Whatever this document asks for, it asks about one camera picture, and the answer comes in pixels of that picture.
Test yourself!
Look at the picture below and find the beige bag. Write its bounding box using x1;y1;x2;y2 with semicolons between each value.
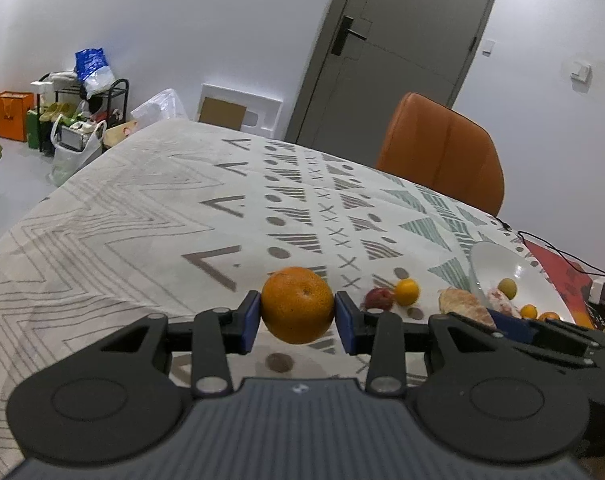
104;120;139;150

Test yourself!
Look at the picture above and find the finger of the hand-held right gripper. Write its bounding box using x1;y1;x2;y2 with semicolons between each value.
486;308;603;363

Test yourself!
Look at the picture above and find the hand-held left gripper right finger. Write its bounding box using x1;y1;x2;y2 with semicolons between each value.
334;290;503;395

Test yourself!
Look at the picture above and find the large orange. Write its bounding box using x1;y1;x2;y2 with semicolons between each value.
261;266;335;345

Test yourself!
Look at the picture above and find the black door handle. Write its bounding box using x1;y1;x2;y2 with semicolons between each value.
331;16;373;57

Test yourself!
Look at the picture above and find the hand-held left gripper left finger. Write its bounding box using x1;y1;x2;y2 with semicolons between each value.
99;290;261;397

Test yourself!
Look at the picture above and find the patterned tablecloth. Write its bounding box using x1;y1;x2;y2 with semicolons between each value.
0;119;548;463

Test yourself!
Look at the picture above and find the red plum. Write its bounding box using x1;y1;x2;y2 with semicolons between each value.
365;287;394;311

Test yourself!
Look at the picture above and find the medium orange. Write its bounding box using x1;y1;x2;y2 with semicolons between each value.
393;278;420;307

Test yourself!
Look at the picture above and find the grey door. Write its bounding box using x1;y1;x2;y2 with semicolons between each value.
286;0;505;146

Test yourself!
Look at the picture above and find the white bowl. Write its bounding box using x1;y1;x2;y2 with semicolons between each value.
469;241;578;327

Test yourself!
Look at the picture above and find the green paper bag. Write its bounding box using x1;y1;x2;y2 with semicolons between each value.
26;107;44;149

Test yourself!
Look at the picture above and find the white foam panel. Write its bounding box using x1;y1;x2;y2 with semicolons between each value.
197;84;283;137

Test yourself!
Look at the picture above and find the white plastic shopping bag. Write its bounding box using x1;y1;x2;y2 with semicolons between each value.
49;115;108;186

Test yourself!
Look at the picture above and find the orange paper bag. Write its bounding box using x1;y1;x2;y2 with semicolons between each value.
0;91;36;142

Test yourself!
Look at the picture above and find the clear plastic bag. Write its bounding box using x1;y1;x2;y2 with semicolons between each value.
131;88;189;129

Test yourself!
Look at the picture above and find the black cable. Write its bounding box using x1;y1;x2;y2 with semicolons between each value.
497;217;605;282

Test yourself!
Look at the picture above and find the small peeled pomelo segment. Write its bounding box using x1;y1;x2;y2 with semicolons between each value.
485;287;523;319

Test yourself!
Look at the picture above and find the orange chair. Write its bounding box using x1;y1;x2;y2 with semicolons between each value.
375;92;505;217

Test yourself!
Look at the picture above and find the large peeled pomelo segment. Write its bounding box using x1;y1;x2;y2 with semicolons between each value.
438;286;497;330

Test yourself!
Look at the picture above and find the brown cardboard sheet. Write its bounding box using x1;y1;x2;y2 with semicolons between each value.
199;97;247;132

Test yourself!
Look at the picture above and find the blue and white bag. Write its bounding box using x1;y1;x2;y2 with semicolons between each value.
75;47;116;96

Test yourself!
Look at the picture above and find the black metal rack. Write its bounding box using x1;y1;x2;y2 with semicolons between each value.
37;72;130;154

